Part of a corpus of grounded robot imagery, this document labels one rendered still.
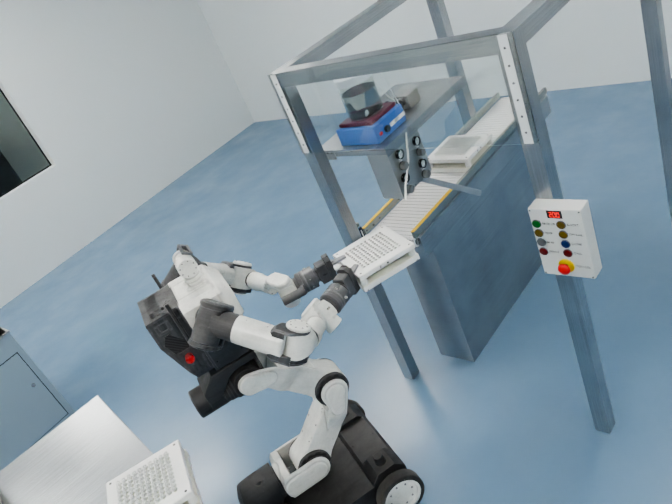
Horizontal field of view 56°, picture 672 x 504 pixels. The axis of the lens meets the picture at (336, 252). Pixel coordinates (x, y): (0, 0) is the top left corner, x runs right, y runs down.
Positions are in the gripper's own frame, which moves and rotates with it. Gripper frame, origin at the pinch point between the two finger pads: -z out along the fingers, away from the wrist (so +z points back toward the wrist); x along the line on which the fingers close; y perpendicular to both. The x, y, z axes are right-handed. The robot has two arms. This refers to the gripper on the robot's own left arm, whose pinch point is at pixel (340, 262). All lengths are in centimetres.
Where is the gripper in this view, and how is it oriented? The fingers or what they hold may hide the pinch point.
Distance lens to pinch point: 242.9
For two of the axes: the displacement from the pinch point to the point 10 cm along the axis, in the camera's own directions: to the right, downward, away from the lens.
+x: 3.8, 7.9, 4.8
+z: -8.8, 4.7, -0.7
